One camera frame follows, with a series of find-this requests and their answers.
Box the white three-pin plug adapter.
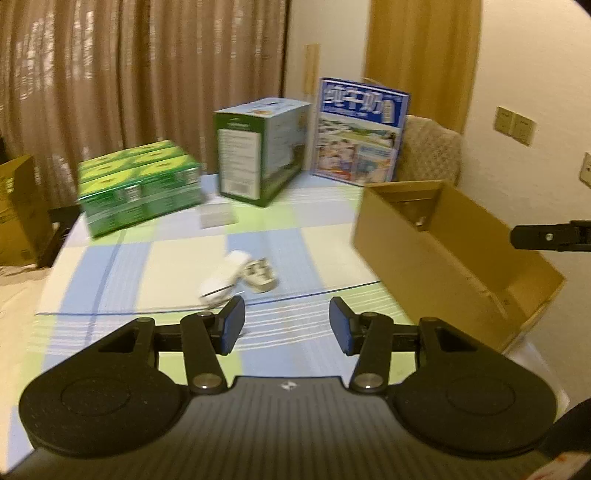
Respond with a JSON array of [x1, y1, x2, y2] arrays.
[[242, 258, 279, 293]]

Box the white remote control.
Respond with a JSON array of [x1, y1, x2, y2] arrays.
[[198, 250, 252, 308]]

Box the open brown cardboard box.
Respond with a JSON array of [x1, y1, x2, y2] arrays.
[[353, 181, 565, 352]]

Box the checkered tablecloth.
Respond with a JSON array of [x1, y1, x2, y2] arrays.
[[6, 172, 560, 467]]

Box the small clear plastic box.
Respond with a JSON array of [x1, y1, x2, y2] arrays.
[[197, 202, 236, 229]]

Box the quilted beige chair cushion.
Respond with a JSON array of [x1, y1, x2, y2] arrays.
[[394, 115, 464, 185]]

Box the green drink carton pack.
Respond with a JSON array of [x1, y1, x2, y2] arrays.
[[78, 140, 202, 238]]

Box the white patterned sheet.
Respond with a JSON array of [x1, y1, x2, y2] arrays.
[[0, 265, 50, 470]]

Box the green white milk box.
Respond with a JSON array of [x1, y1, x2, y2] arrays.
[[214, 97, 311, 207]]

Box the blue milk carton box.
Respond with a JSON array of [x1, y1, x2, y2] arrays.
[[311, 77, 410, 186]]

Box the cardboard box on floor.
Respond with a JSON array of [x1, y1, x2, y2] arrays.
[[0, 155, 54, 266]]

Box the wooden door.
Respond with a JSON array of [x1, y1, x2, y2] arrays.
[[365, 0, 482, 133]]

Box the beige curtain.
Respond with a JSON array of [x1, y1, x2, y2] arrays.
[[1, 0, 290, 208]]

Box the single wall socket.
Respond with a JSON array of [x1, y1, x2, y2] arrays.
[[579, 152, 591, 188]]

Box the double wall socket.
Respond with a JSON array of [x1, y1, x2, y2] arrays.
[[493, 106, 537, 146]]

